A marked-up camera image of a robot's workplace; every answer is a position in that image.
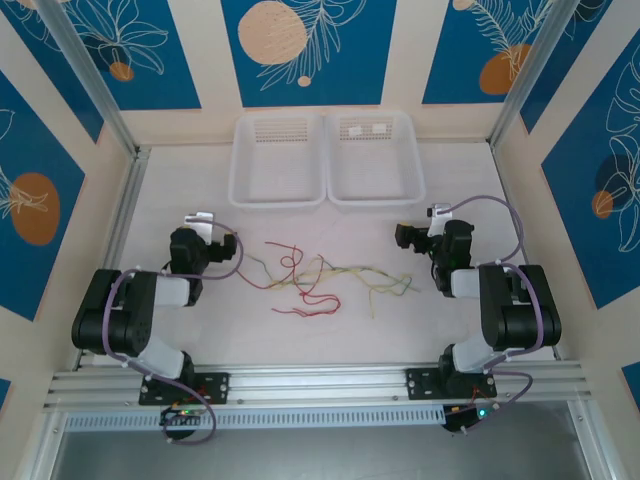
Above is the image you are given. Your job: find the thin green cable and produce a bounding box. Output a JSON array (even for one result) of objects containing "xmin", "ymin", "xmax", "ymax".
[{"xmin": 244, "ymin": 254, "xmax": 421, "ymax": 297}]

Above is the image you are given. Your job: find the thin yellow cable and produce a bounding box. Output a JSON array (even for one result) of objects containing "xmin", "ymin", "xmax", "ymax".
[{"xmin": 267, "ymin": 254, "xmax": 409, "ymax": 320}]

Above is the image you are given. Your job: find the thin red cable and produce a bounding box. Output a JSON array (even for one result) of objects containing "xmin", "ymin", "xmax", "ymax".
[{"xmin": 237, "ymin": 241, "xmax": 342, "ymax": 318}]

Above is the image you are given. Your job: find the white plastic basket with stickers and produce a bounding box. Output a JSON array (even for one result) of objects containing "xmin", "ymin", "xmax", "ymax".
[{"xmin": 324, "ymin": 109, "xmax": 427, "ymax": 209}]

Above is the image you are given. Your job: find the plain white plastic basket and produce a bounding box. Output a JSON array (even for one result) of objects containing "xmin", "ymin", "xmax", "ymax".
[{"xmin": 228, "ymin": 112, "xmax": 327, "ymax": 210}]

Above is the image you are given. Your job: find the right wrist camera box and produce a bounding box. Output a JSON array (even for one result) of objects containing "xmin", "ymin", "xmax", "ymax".
[{"xmin": 427, "ymin": 201, "xmax": 454, "ymax": 239}]

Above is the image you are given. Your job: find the aluminium side rail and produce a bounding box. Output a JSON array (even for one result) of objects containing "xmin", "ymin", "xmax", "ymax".
[
  {"xmin": 74, "ymin": 146, "xmax": 152, "ymax": 371},
  {"xmin": 491, "ymin": 143, "xmax": 567, "ymax": 362}
]

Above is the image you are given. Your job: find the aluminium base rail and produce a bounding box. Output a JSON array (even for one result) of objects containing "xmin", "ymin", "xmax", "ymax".
[{"xmin": 42, "ymin": 360, "xmax": 586, "ymax": 414}]

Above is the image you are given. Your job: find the white slotted cable duct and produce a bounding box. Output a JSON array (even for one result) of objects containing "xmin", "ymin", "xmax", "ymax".
[{"xmin": 64, "ymin": 404, "xmax": 446, "ymax": 433}]

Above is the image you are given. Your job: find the aluminium frame post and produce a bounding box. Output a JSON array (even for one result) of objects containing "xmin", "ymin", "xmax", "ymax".
[
  {"xmin": 37, "ymin": 0, "xmax": 140, "ymax": 157},
  {"xmin": 488, "ymin": 0, "xmax": 585, "ymax": 147}
]

